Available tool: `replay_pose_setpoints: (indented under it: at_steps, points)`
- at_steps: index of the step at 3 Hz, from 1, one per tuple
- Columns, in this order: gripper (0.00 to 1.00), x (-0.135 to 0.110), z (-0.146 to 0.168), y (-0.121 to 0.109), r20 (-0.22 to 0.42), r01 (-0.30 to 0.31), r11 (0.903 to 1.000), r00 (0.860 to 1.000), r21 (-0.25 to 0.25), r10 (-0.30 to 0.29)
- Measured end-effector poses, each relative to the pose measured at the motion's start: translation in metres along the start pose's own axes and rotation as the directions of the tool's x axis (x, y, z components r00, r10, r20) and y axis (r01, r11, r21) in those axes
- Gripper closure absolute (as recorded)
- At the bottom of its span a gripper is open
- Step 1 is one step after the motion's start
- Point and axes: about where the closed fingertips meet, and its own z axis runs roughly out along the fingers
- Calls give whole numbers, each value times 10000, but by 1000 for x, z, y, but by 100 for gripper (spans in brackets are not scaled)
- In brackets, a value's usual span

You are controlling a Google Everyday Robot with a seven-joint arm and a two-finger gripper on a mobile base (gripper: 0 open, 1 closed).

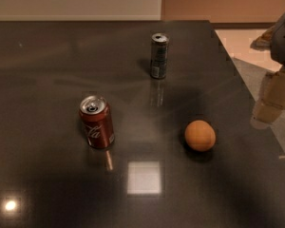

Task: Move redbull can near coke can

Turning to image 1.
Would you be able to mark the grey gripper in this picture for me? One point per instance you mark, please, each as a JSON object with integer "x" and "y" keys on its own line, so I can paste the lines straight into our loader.
{"x": 271, "y": 100}

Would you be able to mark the silver redbull can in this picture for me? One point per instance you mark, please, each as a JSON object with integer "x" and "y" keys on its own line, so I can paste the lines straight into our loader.
{"x": 159, "y": 55}

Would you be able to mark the red coke can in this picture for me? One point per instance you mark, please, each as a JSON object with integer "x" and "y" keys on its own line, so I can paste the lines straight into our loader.
{"x": 95, "y": 115}

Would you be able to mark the orange fruit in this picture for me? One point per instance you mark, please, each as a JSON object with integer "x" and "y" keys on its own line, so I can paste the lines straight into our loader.
{"x": 200, "y": 135}

